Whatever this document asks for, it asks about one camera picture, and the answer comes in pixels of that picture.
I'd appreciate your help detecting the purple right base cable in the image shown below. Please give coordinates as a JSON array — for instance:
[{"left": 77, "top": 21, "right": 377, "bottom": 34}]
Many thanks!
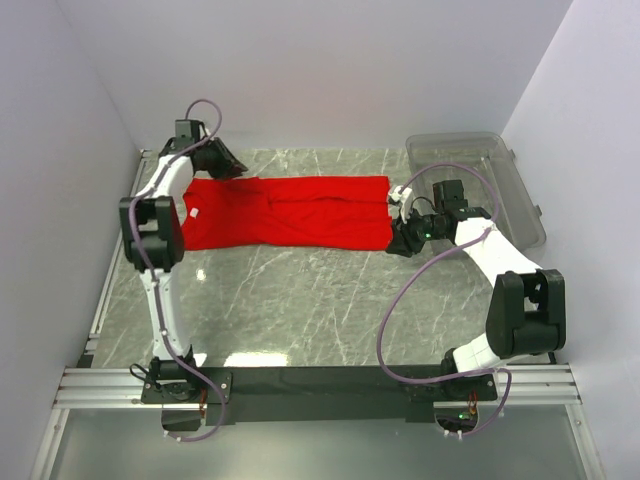
[{"left": 442, "top": 368, "right": 512, "bottom": 440}]

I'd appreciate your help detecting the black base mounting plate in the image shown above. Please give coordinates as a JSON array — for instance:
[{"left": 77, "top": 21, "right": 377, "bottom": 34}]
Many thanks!
[{"left": 141, "top": 366, "right": 498, "bottom": 426}]

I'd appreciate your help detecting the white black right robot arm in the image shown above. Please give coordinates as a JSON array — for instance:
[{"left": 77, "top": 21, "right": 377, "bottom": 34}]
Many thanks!
[{"left": 387, "top": 180, "right": 566, "bottom": 385}]

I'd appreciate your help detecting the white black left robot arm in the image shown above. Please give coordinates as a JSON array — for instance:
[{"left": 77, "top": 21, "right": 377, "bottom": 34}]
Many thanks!
[{"left": 119, "top": 118, "right": 247, "bottom": 405}]

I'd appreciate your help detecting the clear plastic storage bin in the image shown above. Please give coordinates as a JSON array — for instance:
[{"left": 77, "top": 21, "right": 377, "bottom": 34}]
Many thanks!
[{"left": 406, "top": 132, "right": 546, "bottom": 252}]

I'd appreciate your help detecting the red t shirt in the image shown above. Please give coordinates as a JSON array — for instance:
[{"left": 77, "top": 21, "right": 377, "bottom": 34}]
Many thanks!
[{"left": 182, "top": 175, "right": 392, "bottom": 251}]

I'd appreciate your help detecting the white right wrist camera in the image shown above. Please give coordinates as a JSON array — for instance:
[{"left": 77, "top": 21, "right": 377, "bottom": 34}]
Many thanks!
[{"left": 387, "top": 185, "right": 414, "bottom": 223}]

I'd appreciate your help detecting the aluminium front frame rail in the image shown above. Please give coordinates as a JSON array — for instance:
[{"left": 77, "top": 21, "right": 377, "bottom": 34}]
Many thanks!
[{"left": 52, "top": 364, "right": 582, "bottom": 410}]

